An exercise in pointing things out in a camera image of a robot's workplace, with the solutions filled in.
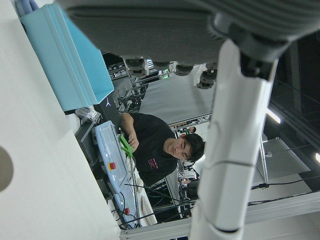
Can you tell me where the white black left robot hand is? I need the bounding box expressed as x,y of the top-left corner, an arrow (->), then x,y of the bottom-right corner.
56,0 -> 320,240

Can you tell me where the white partition screen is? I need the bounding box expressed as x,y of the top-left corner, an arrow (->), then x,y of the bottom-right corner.
138,74 -> 218,126

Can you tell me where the light blue plastic bin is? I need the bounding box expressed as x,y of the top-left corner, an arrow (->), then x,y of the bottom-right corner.
19,2 -> 115,113

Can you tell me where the black laptop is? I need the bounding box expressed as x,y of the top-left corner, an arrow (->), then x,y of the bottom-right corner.
92,96 -> 121,126

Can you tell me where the person in black shirt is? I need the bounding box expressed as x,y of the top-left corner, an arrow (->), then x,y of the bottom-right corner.
119,112 -> 207,188

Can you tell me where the grey teach pendant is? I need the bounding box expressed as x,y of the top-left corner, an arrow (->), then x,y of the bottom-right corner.
91,120 -> 132,193
109,174 -> 142,230

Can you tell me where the grey electronics box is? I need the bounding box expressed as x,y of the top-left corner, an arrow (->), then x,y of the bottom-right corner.
74,121 -> 101,176

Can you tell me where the white computer mouse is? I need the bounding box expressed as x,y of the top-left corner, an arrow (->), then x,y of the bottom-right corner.
134,177 -> 145,194

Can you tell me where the white keyboard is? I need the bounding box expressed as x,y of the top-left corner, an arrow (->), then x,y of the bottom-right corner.
139,194 -> 159,225

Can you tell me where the silver laptop lid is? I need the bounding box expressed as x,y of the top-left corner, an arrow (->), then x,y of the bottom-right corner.
259,137 -> 312,186

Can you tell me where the metal reacher grabber green handle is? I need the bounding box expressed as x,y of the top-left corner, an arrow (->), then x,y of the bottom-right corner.
118,133 -> 141,198

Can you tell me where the aluminium profile post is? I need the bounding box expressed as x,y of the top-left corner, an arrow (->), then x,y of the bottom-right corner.
119,191 -> 320,240

